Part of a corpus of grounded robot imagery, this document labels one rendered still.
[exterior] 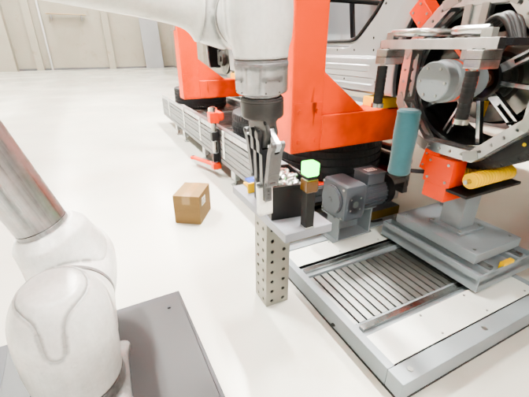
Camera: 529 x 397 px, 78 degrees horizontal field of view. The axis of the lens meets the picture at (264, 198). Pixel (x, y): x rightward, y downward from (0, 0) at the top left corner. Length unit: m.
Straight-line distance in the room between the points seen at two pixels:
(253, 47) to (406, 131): 0.95
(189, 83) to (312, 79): 1.93
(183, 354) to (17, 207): 0.45
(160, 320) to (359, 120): 1.24
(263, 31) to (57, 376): 0.62
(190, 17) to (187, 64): 2.58
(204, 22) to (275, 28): 0.17
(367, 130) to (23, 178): 1.42
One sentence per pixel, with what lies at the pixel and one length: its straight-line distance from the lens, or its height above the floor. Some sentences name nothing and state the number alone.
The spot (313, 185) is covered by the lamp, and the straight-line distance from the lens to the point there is 0.96.
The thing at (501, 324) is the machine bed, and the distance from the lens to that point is 1.48.
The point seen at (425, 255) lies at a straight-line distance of 1.64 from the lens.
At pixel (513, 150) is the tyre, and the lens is 1.41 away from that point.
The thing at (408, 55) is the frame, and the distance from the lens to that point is 1.55.
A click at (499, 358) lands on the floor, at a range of 1.47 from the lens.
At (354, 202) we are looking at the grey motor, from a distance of 1.52.
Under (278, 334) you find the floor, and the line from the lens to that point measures 1.31.
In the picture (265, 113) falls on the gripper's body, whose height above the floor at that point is 0.85.
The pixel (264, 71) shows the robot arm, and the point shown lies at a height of 0.92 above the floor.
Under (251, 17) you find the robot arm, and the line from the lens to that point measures 0.54.
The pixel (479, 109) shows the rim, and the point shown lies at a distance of 1.49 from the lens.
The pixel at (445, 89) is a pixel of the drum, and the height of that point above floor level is 0.83.
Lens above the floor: 0.95
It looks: 24 degrees down
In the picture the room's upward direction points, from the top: straight up
